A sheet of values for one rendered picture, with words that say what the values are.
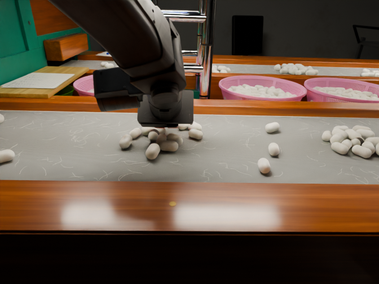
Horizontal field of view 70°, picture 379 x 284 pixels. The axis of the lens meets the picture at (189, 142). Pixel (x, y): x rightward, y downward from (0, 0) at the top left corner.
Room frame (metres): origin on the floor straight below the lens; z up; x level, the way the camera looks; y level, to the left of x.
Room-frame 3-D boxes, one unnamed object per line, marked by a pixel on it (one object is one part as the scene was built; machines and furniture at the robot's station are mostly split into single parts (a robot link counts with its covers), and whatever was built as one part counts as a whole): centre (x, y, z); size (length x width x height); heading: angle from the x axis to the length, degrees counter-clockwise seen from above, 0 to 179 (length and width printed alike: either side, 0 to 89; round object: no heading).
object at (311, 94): (0.84, -0.50, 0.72); 0.27 x 0.27 x 0.10
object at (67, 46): (1.14, 0.50, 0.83); 0.30 x 0.06 x 0.07; 2
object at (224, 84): (0.83, -0.22, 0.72); 0.27 x 0.27 x 0.10
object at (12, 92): (0.81, 0.44, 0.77); 0.33 x 0.15 x 0.01; 2
